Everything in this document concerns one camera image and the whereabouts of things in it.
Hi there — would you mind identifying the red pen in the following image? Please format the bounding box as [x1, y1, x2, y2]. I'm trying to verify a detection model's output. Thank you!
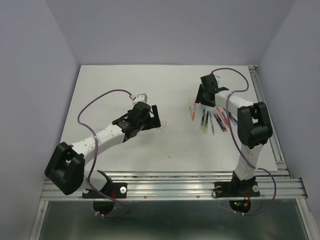
[216, 106, 228, 125]
[192, 101, 197, 121]

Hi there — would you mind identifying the blue green pen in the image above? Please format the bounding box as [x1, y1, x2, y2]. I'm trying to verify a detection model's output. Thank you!
[209, 113, 215, 135]

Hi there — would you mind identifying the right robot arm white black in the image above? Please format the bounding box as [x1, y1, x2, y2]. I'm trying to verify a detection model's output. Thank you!
[195, 74, 273, 198]

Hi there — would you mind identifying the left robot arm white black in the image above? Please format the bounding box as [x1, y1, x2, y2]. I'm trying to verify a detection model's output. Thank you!
[44, 101, 161, 197]

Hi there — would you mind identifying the dark orange tipped pen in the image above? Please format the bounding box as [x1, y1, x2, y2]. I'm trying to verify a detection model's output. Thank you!
[214, 113, 227, 132]

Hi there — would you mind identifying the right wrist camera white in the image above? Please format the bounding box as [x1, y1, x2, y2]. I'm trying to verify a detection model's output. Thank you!
[214, 74, 221, 84]

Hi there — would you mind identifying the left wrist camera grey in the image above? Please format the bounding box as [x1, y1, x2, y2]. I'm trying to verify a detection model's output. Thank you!
[132, 93, 148, 105]

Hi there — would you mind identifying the aluminium right side rail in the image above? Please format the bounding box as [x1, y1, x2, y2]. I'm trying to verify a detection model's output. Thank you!
[248, 65, 293, 179]

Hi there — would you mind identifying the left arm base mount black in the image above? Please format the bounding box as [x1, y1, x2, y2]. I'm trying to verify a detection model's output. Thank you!
[81, 170, 131, 218]

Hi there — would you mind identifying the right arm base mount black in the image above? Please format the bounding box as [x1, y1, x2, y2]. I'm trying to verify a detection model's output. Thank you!
[211, 172, 260, 214]

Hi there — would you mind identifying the aluminium front rail frame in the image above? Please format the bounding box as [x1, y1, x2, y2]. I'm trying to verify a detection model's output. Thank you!
[30, 169, 312, 240]

